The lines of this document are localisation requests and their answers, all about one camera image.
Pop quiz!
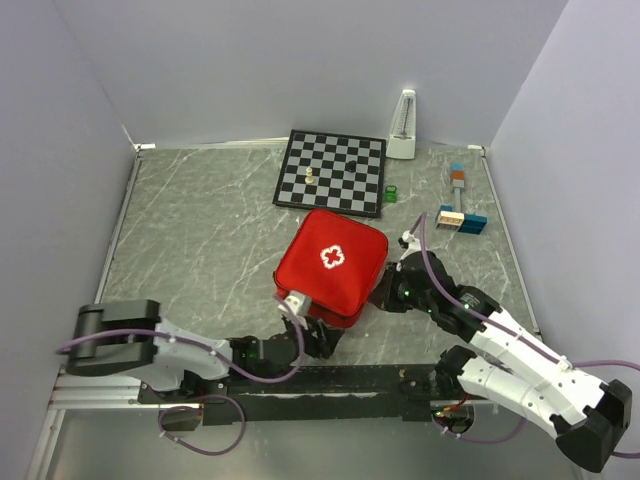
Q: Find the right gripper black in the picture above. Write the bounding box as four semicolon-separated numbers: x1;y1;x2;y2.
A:
366;262;435;314

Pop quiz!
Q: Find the black red medicine kit case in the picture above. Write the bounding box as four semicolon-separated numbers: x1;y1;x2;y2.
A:
274;209;389;329

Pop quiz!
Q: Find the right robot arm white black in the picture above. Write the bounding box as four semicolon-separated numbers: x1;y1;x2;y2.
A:
369;251;632;473

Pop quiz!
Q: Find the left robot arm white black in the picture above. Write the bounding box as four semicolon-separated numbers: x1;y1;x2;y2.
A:
57;292;344;402

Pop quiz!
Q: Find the blue white brick block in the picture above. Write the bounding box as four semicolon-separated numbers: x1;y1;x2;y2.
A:
435;205;488;235

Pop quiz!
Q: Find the blue orange grey brick stick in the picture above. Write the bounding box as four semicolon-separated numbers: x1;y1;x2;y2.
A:
450;163;465;212

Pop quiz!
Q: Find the black white chessboard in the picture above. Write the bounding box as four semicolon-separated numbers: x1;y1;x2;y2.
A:
272;129;387;218

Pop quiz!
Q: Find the white chess pawn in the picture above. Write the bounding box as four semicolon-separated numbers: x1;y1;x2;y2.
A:
305;167;314;185

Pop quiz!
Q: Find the white metronome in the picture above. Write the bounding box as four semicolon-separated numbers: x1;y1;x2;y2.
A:
386;89;416;160

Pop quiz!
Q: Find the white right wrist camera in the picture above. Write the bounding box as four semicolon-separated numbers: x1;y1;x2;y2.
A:
398;230;422;256

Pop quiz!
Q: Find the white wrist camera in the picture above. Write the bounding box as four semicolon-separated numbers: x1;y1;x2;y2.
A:
276;291;311;330
398;230;422;256

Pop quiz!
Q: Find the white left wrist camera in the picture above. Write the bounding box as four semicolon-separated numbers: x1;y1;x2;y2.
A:
276;291;311;330

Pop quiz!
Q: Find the aluminium rail frame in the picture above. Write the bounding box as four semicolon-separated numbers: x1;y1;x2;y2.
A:
49;367;146;410

